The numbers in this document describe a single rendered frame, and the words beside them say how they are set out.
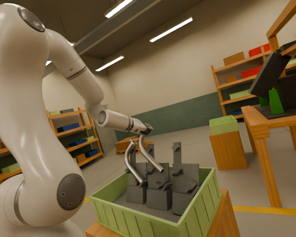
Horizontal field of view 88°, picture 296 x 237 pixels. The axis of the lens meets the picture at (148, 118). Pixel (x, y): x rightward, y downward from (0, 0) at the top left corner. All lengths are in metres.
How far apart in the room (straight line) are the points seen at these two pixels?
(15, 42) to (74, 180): 0.31
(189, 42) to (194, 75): 1.31
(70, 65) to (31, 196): 0.41
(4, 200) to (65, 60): 0.42
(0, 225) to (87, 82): 0.45
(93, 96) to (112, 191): 0.70
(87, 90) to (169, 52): 6.68
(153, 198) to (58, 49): 0.79
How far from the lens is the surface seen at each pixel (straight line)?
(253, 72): 6.17
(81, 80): 0.63
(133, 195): 1.04
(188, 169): 0.86
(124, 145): 5.74
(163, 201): 0.89
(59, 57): 0.62
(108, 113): 0.69
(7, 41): 0.45
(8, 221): 0.48
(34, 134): 0.42
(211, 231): 0.84
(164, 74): 7.18
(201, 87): 6.75
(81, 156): 5.99
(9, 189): 0.46
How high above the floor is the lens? 1.36
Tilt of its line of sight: 3 degrees down
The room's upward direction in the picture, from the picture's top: 16 degrees counter-clockwise
